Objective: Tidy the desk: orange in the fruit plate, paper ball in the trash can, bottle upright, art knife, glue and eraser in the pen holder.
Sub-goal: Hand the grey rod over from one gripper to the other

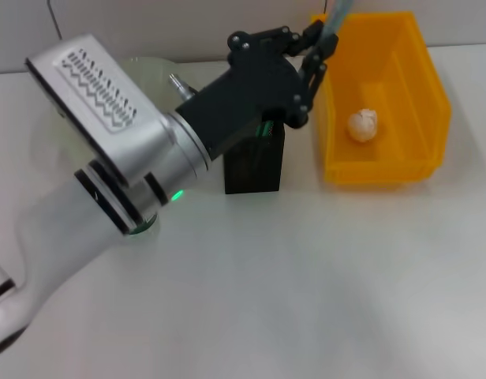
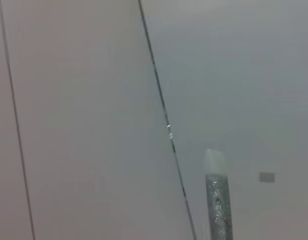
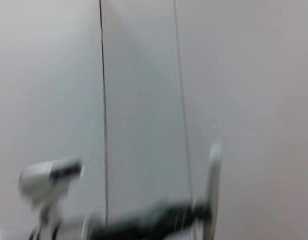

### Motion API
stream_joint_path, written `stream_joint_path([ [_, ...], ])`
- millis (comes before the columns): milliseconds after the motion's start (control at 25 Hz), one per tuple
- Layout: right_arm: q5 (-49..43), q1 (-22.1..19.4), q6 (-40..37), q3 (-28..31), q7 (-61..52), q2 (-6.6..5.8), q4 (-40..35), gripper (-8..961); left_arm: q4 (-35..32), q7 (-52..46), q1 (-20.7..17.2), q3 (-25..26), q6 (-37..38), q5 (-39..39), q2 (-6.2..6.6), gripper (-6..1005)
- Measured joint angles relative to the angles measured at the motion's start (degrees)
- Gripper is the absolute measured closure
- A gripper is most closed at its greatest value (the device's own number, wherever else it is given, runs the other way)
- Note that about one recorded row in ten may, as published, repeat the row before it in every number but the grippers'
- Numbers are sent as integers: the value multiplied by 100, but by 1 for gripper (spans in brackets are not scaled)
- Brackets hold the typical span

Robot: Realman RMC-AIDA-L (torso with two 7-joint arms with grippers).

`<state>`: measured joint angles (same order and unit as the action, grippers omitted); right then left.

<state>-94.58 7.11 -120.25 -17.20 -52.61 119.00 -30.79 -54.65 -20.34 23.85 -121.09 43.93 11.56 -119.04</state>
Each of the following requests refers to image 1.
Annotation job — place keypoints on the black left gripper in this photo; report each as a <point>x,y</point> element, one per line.
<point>247,87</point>

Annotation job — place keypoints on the silver glitter marker pen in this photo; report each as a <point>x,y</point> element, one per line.
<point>333,16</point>

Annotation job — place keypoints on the mint green utility knife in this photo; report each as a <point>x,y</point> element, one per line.
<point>266,128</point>

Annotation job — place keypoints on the white paper ball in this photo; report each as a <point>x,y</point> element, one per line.
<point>362,124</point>

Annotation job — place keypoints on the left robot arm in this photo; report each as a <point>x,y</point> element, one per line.
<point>69,256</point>

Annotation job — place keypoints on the black mesh pen holder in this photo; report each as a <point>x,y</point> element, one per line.
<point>253,169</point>

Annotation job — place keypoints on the translucent wavy fruit bowl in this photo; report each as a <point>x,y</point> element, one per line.
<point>148,75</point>

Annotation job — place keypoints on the yellow plastic storage bin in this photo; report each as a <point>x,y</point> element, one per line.
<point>404,150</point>

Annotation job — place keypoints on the plain white partition board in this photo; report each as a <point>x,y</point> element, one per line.
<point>148,23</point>
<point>18,19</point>

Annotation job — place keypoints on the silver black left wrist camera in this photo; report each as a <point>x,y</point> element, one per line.
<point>109,110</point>

